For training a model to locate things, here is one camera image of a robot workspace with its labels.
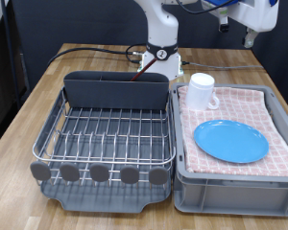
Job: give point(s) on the pink checkered towel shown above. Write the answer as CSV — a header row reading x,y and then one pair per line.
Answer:
x,y
240,105

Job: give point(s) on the grey plastic crate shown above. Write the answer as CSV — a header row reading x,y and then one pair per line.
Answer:
x,y
233,195

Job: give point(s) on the dark grey cutlery holder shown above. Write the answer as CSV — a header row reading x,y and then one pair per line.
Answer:
x,y
115,92

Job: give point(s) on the white plastic mug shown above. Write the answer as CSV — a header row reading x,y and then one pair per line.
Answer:
x,y
200,92

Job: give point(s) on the blue plate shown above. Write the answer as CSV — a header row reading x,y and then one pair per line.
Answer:
x,y
230,140

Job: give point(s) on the dark metal pole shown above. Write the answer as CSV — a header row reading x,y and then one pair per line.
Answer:
x,y
9,41

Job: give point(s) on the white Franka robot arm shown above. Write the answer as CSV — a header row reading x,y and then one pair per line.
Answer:
x,y
161,25

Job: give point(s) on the grey plastic drain tray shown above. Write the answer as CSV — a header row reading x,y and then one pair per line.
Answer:
x,y
102,201

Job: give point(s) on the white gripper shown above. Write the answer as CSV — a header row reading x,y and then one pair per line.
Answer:
x,y
256,16

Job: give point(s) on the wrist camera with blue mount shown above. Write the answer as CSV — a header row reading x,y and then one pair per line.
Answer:
x,y
220,2

